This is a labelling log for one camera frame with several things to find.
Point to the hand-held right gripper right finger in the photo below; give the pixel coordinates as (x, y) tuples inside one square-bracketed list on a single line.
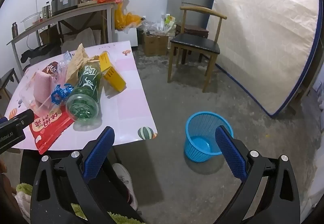
[(230, 153)]

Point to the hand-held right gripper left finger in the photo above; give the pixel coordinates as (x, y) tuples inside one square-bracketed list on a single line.
[(98, 153)]

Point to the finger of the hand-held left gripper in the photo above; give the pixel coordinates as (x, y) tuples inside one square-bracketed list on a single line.
[(25, 115)]

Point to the red snack packet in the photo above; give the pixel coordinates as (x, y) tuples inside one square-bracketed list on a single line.
[(48, 132)]

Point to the blue plastic wastebasket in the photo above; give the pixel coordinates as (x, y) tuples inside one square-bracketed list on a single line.
[(200, 143)]

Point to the pink sponge cloth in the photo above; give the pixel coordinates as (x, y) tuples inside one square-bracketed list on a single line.
[(43, 87)]

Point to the blue candy wrapper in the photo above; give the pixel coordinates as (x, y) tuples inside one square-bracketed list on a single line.
[(59, 94)]

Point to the brown snack packet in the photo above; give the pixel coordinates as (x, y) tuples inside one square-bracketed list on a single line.
[(50, 69)]

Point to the clear plastic bag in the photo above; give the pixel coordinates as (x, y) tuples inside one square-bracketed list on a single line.
[(62, 72)]

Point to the green plastic bottle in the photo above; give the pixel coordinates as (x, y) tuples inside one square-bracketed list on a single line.
[(86, 87)]

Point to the brown paper bag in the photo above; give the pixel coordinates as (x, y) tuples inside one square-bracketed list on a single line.
[(76, 61)]

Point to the yellow cardboard box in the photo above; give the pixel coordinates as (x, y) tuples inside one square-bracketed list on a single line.
[(114, 78)]

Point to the person's white shoe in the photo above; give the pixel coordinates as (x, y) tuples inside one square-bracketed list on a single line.
[(125, 181)]

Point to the wooden chair with dark seat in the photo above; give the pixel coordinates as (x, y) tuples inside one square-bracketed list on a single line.
[(195, 44), (7, 78)]

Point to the pink printed table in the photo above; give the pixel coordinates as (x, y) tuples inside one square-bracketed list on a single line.
[(126, 102)]

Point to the black clothing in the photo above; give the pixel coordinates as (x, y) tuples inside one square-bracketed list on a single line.
[(40, 53)]

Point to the brown cardboard box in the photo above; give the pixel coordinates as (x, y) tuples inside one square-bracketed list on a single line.
[(46, 35), (154, 44)]

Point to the metal thermos bottle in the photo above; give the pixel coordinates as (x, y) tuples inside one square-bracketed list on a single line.
[(14, 30)]

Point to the clear plastic bowl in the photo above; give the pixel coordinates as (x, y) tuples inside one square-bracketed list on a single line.
[(31, 21)]

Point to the metal cup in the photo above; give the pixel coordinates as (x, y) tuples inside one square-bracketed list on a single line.
[(46, 11)]

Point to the white box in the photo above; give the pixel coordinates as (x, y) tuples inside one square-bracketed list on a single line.
[(125, 36)]

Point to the grey rice cooker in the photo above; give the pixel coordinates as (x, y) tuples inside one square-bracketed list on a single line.
[(65, 1)]

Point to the white mattress with blue edge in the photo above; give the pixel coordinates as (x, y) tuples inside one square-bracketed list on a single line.
[(265, 36)]

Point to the dark wooden stool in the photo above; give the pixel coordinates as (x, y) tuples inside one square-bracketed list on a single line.
[(195, 30)]

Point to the yellow plastic bag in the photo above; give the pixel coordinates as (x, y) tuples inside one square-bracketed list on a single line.
[(124, 18)]

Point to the pile of plastic packaging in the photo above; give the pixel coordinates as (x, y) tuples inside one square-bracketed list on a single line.
[(159, 25)]

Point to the metal frame side table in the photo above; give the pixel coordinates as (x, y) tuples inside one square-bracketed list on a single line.
[(76, 11)]

